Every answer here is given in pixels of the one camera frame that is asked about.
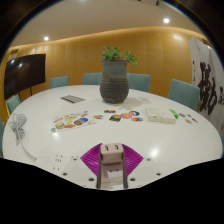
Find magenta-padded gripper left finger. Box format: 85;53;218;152
61;142;103;190

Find grey ribbed potted plant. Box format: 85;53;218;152
99;46;140;105

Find dark sunset picture card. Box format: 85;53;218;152
109;114;122;123

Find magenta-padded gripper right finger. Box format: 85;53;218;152
122;143;165;190

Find group of ceiling lights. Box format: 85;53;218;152
42;17;171;42

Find small white charger block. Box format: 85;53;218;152
99;142;125;165

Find white power strip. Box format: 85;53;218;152
35;151;81;173

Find round orange pink sticker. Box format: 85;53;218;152
120;112;133;120

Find colourful sticker sheet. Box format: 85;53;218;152
50;111;90;134

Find black wall television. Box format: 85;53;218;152
3;53;47;101

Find group of teal chairs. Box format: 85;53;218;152
0;72;224;158

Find white calligraphy folding screen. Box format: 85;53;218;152
187;36;224;135

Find small green case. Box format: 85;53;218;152
169;108;180;120

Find flat white box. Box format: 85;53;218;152
145;105;164;123
160;109;178;125

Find bundled white cable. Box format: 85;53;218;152
8;113;38;163

